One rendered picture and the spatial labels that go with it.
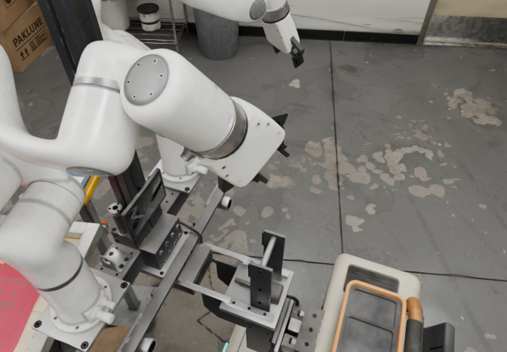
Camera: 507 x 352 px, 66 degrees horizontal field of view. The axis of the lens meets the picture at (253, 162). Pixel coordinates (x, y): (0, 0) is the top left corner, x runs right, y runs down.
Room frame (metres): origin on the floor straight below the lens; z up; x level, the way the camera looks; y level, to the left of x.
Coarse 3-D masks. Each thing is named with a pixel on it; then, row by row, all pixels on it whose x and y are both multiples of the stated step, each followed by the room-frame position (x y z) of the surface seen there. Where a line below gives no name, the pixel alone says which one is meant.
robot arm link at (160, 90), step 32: (96, 64) 0.33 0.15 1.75; (128, 64) 0.32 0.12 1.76; (160, 64) 0.30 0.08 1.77; (128, 96) 0.29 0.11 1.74; (160, 96) 0.27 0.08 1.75; (192, 96) 0.29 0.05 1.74; (224, 96) 0.33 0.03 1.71; (160, 128) 0.27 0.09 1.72; (192, 128) 0.28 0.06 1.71; (224, 128) 0.31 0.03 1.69
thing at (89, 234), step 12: (0, 216) 0.71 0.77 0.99; (72, 228) 0.67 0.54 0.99; (84, 228) 0.67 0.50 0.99; (96, 228) 0.67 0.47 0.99; (84, 240) 0.62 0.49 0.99; (96, 240) 0.64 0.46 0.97; (84, 252) 0.59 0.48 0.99; (36, 336) 0.36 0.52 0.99; (48, 336) 0.36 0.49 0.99; (36, 348) 0.33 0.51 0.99; (48, 348) 0.34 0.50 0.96
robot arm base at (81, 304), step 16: (80, 272) 0.36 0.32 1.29; (64, 288) 0.33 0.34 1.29; (80, 288) 0.35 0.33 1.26; (96, 288) 0.37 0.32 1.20; (48, 304) 0.33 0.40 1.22; (64, 304) 0.32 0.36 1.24; (80, 304) 0.33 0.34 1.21; (96, 304) 0.35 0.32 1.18; (112, 304) 0.35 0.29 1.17; (64, 320) 0.33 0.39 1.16; (80, 320) 0.33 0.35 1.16; (96, 320) 0.33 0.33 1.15; (112, 320) 0.33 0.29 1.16
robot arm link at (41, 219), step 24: (24, 192) 0.43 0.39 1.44; (48, 192) 0.42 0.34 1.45; (24, 216) 0.37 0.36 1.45; (48, 216) 0.38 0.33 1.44; (72, 216) 0.41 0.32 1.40; (0, 240) 0.33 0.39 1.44; (24, 240) 0.33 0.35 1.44; (48, 240) 0.35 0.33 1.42; (24, 264) 0.31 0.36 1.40; (48, 264) 0.33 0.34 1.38; (72, 264) 0.36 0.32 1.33; (48, 288) 0.32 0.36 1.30
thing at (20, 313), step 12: (0, 264) 0.57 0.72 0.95; (12, 276) 0.53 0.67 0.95; (24, 300) 0.46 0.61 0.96; (36, 300) 0.46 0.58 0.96; (12, 312) 0.43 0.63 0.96; (24, 312) 0.43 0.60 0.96; (12, 324) 0.40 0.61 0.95; (24, 324) 0.40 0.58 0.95; (0, 336) 0.37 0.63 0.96; (12, 336) 0.37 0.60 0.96; (0, 348) 0.34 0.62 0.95; (12, 348) 0.34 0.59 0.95
